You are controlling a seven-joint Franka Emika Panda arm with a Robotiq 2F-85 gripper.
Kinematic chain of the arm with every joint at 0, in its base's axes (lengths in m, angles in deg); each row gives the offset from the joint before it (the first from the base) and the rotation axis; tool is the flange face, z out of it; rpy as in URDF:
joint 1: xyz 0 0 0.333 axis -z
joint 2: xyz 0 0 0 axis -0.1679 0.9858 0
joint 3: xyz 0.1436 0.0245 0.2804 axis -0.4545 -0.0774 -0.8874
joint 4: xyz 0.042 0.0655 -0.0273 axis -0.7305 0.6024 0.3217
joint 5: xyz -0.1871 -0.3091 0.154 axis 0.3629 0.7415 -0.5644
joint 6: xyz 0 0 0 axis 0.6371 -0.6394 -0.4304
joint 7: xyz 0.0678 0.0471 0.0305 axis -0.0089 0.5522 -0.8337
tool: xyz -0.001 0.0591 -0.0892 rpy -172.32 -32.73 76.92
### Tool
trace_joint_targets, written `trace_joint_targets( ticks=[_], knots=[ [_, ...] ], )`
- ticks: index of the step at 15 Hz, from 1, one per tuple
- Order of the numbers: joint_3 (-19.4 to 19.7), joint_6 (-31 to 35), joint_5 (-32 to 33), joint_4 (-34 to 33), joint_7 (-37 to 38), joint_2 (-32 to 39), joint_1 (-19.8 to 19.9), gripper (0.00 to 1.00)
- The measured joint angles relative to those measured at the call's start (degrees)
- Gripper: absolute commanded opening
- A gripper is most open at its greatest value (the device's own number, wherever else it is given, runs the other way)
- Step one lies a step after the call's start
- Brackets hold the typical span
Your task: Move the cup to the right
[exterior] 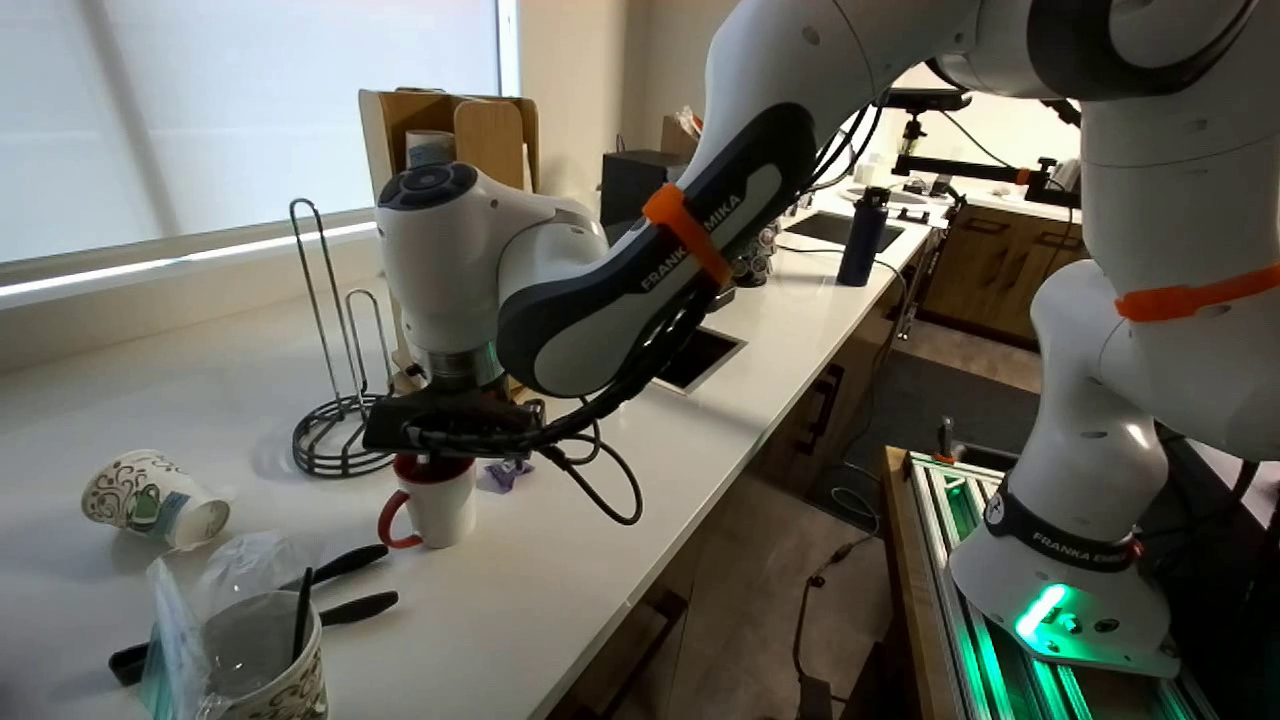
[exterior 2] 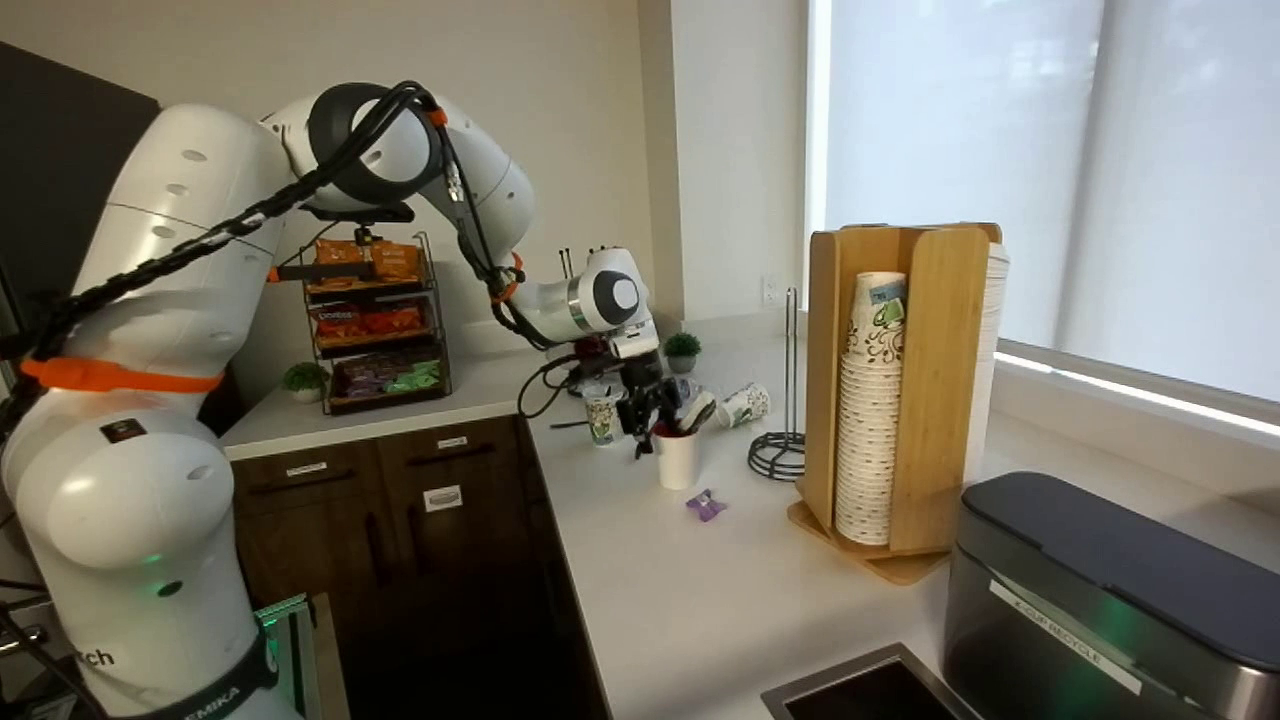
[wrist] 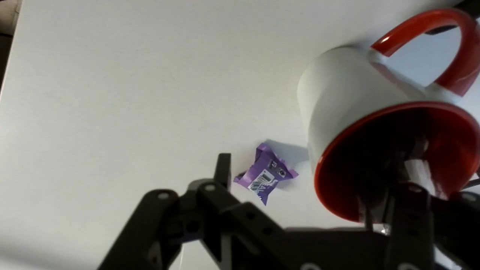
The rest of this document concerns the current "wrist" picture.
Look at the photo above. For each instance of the clear plastic spoon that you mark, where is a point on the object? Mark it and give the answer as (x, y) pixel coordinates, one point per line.
(421, 174)

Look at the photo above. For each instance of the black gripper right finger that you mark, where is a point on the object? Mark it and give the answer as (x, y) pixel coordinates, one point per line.
(414, 230)

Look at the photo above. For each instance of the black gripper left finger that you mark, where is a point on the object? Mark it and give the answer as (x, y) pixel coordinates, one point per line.
(199, 225)

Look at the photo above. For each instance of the purple candy wrapper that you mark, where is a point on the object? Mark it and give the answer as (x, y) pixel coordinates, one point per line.
(264, 173)

